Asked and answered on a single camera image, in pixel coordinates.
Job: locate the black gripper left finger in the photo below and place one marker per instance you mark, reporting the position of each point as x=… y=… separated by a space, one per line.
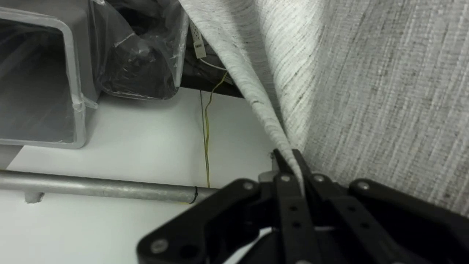
x=288 y=220

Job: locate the grey metal wall rail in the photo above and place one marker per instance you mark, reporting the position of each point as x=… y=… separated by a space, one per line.
x=97 y=186

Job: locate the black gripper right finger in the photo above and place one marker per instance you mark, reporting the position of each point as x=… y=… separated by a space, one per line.
x=390 y=228

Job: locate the grey woven fabric curtain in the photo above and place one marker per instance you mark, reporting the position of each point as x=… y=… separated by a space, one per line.
x=390 y=96

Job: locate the black trash bin with liner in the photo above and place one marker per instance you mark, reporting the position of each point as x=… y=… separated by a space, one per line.
x=141 y=63

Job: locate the grey plastic bin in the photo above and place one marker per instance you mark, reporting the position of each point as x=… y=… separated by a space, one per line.
x=82 y=48

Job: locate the white power strip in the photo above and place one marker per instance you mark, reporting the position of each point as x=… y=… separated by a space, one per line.
x=198 y=44

